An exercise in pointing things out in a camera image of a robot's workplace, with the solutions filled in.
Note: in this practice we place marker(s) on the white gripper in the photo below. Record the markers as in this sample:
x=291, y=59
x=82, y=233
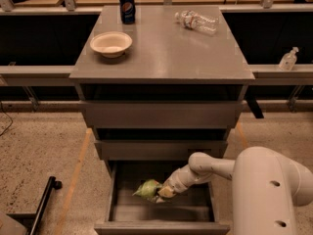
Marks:
x=175, y=183

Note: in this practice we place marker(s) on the green jalapeno chip bag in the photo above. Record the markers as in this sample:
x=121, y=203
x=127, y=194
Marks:
x=148, y=190

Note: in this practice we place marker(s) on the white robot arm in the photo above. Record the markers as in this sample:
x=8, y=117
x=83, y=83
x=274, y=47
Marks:
x=266, y=187

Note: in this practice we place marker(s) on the grey open bottom drawer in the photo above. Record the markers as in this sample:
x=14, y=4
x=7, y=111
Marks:
x=190, y=213

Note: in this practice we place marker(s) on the grey middle drawer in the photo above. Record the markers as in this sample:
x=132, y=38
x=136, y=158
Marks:
x=157, y=150

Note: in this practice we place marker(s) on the grey top drawer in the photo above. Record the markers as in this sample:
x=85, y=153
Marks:
x=161, y=115

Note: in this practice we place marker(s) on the grey drawer cabinet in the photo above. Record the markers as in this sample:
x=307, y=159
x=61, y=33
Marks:
x=174, y=92

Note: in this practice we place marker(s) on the black wheeled cart leg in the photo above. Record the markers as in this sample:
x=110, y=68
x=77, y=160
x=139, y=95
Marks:
x=31, y=221

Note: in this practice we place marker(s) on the white paper bowl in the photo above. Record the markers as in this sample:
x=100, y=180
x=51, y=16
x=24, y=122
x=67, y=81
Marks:
x=111, y=44

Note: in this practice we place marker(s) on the clear plastic water bottle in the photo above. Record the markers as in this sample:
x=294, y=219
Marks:
x=195, y=21

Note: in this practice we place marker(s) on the clear hand sanitizer bottle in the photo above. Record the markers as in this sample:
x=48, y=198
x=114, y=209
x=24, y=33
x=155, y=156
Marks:
x=288, y=60

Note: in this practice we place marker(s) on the blue pepsi can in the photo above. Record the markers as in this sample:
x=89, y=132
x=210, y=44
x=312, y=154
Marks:
x=127, y=11

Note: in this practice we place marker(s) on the grey metal rail frame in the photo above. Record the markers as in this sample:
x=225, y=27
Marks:
x=35, y=73

